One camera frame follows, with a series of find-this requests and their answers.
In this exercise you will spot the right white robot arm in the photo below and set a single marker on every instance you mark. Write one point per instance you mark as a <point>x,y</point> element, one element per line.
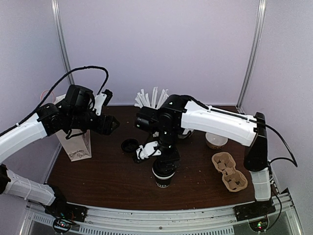
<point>183,112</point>

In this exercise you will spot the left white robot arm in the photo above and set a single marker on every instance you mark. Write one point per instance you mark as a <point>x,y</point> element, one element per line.
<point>83,101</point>

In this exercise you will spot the aluminium post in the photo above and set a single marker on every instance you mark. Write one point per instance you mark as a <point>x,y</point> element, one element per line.
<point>259,25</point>
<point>61,38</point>

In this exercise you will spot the aluminium front rail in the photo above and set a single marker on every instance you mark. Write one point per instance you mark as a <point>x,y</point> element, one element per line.
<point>210,221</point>

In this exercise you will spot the left aluminium post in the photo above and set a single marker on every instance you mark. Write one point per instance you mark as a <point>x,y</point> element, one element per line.
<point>61,38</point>

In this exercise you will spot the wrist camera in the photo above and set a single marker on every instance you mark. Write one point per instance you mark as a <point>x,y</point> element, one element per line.
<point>101,100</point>
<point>145,152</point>

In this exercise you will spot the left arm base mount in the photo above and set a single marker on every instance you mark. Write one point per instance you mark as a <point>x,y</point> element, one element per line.
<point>64,210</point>

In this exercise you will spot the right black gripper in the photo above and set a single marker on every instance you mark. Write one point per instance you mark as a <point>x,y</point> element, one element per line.
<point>174,156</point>

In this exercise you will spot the right aluminium post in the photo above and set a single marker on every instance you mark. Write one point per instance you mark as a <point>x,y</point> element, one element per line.
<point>259,25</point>

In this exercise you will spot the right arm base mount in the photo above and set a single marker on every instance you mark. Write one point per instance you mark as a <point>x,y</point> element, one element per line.
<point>253,210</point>

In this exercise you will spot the cardboard cup carrier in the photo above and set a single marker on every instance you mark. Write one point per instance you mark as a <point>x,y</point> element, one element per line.
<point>233,179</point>

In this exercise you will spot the single black paper cup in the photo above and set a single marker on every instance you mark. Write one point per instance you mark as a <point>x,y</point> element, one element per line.
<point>162,180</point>

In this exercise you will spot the white round bowl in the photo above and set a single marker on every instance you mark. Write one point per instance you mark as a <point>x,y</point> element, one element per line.
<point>214,141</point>

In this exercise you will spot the black lid on table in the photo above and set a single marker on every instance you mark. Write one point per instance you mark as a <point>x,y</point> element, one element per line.
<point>129,145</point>

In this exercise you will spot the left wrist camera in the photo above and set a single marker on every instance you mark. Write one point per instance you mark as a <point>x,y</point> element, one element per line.
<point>101,100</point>

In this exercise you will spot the white paper bag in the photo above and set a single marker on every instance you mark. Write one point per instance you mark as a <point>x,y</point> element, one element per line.
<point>75,144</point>

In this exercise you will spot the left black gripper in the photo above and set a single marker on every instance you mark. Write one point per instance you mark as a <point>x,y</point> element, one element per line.
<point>104,126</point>

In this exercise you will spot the white cup of straws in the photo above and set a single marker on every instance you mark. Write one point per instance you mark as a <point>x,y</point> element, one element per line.
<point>154,100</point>

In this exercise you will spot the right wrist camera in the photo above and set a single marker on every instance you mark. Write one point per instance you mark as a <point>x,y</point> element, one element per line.
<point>145,152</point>

